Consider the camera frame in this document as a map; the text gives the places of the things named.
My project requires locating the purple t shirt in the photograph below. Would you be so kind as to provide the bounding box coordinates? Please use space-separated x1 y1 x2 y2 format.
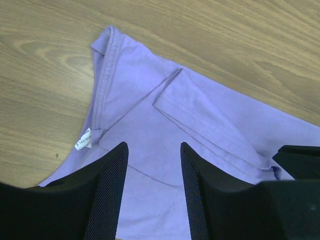
37 24 320 240

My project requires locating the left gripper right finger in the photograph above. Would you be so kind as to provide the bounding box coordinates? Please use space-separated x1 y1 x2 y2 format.
180 142 320 240

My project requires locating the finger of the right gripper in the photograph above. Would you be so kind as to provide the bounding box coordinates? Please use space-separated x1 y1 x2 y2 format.
272 145 320 180

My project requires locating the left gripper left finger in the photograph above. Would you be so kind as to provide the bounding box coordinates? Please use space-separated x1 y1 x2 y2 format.
0 142 129 240

